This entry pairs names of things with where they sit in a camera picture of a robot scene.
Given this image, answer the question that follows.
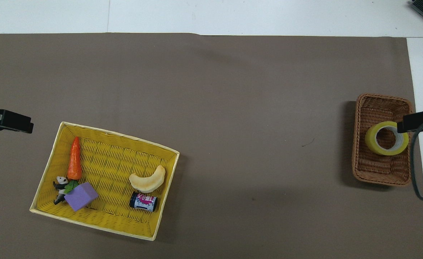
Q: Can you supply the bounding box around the purple foam block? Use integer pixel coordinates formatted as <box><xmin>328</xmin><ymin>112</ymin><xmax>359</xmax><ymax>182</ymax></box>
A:
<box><xmin>64</xmin><ymin>182</ymin><xmax>99</xmax><ymax>212</ymax></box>

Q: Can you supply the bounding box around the small black pink can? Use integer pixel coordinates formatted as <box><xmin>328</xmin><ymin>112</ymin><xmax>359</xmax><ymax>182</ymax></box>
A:
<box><xmin>129</xmin><ymin>192</ymin><xmax>158</xmax><ymax>213</ymax></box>

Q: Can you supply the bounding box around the yellow-green tape roll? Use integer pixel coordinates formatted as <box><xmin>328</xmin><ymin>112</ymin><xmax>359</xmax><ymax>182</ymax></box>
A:
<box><xmin>364</xmin><ymin>121</ymin><xmax>410</xmax><ymax>156</ymax></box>

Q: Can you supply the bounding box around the pale yellow toy banana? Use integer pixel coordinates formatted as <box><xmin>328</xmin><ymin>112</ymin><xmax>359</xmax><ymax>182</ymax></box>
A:
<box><xmin>129</xmin><ymin>165</ymin><xmax>166</xmax><ymax>193</ymax></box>

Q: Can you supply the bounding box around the orange toy carrot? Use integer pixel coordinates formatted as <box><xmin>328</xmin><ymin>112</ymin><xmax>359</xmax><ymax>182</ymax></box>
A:
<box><xmin>64</xmin><ymin>136</ymin><xmax>83</xmax><ymax>193</ymax></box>

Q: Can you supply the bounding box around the brown wicker basket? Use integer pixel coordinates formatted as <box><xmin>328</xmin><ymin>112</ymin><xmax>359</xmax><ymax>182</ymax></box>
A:
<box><xmin>351</xmin><ymin>94</ymin><xmax>414</xmax><ymax>187</ymax></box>

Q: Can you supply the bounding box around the yellow woven rectangular basket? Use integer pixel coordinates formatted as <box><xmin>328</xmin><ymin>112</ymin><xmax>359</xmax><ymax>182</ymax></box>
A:
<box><xmin>30</xmin><ymin>121</ymin><xmax>180</xmax><ymax>241</ymax></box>

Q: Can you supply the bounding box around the small panda figure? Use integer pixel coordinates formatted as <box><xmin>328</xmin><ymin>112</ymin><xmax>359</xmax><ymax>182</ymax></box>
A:
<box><xmin>53</xmin><ymin>176</ymin><xmax>70</xmax><ymax>206</ymax></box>

